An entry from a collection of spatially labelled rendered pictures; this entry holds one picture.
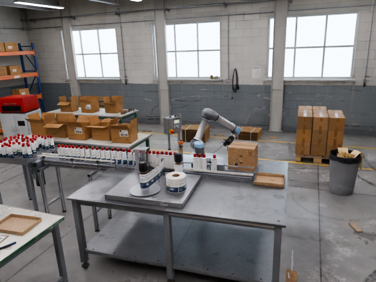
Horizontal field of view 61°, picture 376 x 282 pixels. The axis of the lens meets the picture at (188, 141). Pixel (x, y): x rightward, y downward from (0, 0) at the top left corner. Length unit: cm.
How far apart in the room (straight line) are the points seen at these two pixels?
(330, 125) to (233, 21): 384
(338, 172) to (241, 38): 469
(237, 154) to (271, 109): 507
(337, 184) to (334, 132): 143
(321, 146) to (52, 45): 875
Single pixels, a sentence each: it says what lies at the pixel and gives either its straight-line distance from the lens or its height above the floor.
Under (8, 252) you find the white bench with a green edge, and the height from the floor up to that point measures 80.
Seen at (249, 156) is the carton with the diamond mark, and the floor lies 103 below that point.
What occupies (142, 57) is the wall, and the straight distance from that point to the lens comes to 966.
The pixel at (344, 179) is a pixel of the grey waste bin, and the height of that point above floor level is 28.
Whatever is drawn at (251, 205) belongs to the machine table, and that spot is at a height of 83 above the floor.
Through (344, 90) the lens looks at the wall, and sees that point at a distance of 856.
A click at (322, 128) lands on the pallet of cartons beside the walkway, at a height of 68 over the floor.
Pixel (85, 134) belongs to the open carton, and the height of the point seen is 88.
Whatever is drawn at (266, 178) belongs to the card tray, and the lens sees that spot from 357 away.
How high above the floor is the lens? 224
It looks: 17 degrees down
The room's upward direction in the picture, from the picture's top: 2 degrees counter-clockwise
